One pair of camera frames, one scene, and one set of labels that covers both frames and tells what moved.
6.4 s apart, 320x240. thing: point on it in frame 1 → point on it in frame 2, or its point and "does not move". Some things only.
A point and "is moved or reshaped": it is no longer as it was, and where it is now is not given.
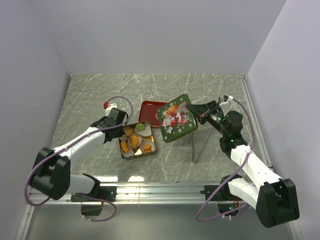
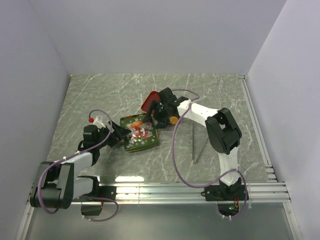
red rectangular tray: [148, 112] is moved or reshaped
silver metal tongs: [194, 162] does not move
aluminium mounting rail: [127, 193] does not move
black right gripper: [200, 110] → [163, 123]
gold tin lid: [176, 119] → [143, 135]
